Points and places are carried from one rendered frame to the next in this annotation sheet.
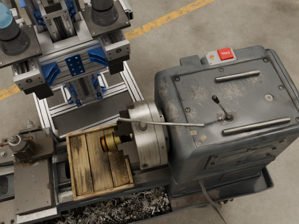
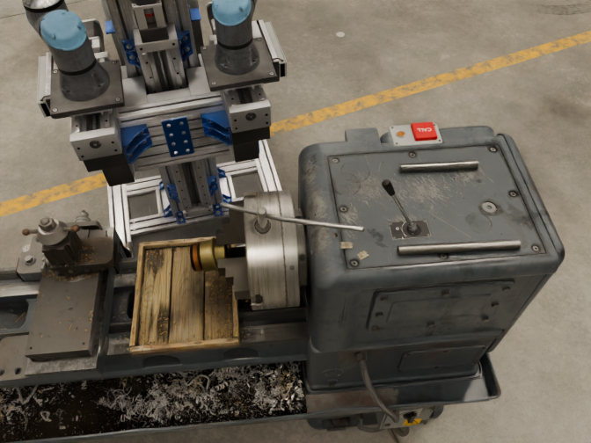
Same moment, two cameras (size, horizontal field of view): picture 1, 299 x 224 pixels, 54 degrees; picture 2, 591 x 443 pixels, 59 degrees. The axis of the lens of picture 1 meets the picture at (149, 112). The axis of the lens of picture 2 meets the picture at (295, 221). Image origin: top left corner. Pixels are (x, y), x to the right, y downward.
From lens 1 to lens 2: 0.25 m
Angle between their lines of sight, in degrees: 9
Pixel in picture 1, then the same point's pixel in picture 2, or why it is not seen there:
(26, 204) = (46, 341)
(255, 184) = (467, 388)
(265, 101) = (482, 212)
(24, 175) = (54, 295)
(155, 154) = (279, 278)
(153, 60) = not seen: hidden behind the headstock
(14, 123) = not seen: hidden behind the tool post
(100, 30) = (225, 80)
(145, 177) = (261, 333)
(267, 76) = (492, 173)
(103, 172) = (190, 313)
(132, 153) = (241, 275)
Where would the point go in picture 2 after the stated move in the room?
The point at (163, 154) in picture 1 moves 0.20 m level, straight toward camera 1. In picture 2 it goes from (291, 280) to (270, 357)
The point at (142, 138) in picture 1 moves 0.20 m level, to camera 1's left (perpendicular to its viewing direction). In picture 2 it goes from (258, 246) to (176, 238)
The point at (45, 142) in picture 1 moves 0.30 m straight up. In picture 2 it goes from (100, 243) to (62, 175)
